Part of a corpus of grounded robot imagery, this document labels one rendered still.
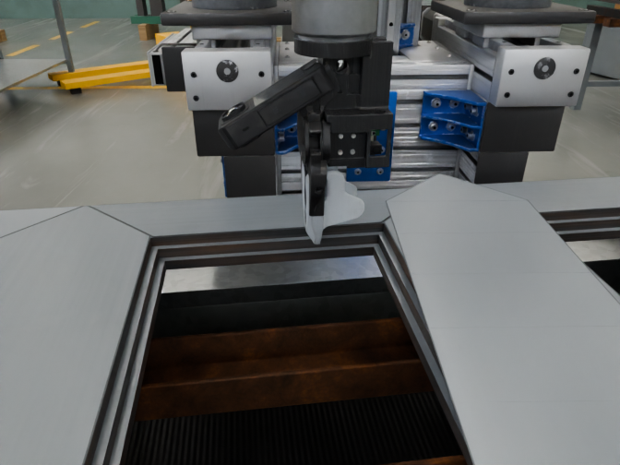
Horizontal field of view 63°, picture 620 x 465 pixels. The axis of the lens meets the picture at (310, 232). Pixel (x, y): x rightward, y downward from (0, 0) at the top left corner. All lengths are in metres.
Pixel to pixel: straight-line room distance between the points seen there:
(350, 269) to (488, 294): 0.36
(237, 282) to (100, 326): 0.36
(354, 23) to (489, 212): 0.30
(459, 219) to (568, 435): 0.30
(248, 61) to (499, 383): 0.59
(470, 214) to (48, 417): 0.48
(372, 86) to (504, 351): 0.25
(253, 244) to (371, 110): 0.20
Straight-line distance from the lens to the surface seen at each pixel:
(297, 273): 0.81
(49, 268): 0.57
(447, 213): 0.63
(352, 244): 0.59
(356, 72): 0.48
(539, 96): 0.92
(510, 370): 0.43
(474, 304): 0.48
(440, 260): 0.54
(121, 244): 0.58
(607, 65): 5.99
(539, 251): 0.59
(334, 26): 0.45
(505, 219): 0.64
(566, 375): 0.44
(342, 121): 0.47
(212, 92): 0.84
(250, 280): 0.80
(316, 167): 0.47
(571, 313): 0.50
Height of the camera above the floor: 1.13
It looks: 29 degrees down
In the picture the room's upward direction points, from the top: straight up
